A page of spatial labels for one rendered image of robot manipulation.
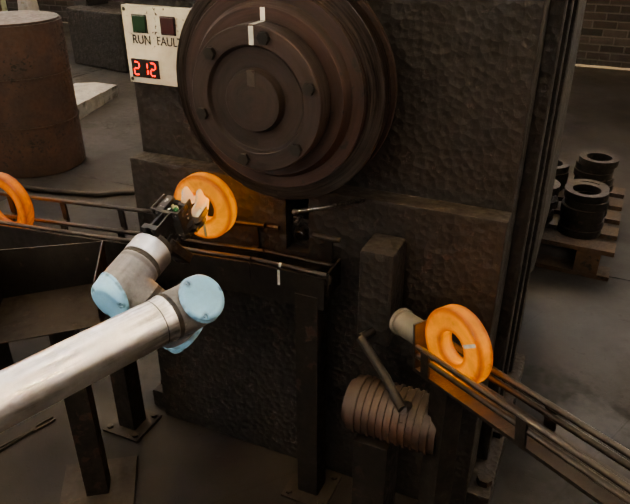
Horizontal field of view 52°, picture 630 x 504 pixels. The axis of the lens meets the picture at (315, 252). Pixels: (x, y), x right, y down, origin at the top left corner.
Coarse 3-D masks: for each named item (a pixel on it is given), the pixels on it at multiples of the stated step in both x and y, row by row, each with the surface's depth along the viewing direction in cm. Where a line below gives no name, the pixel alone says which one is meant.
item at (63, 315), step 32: (0, 256) 155; (32, 256) 156; (64, 256) 158; (96, 256) 160; (0, 288) 159; (32, 288) 160; (64, 288) 162; (0, 320) 151; (32, 320) 150; (64, 320) 149; (96, 320) 148; (96, 416) 171; (96, 448) 171; (64, 480) 183; (96, 480) 176; (128, 480) 183
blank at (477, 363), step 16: (448, 304) 124; (432, 320) 125; (448, 320) 121; (464, 320) 117; (432, 336) 126; (448, 336) 126; (464, 336) 118; (480, 336) 116; (432, 352) 128; (448, 352) 125; (464, 352) 119; (480, 352) 115; (464, 368) 120; (480, 368) 116
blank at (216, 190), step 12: (192, 180) 148; (204, 180) 146; (216, 180) 147; (180, 192) 151; (192, 192) 149; (204, 192) 148; (216, 192) 146; (228, 192) 147; (216, 204) 148; (228, 204) 147; (216, 216) 149; (228, 216) 148; (204, 228) 152; (216, 228) 151; (228, 228) 150
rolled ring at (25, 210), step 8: (0, 176) 180; (8, 176) 180; (0, 184) 180; (8, 184) 179; (16, 184) 180; (8, 192) 180; (16, 192) 179; (24, 192) 181; (16, 200) 180; (24, 200) 180; (24, 208) 180; (32, 208) 183; (0, 216) 189; (24, 216) 181; (32, 216) 184; (0, 224) 188; (32, 224) 186
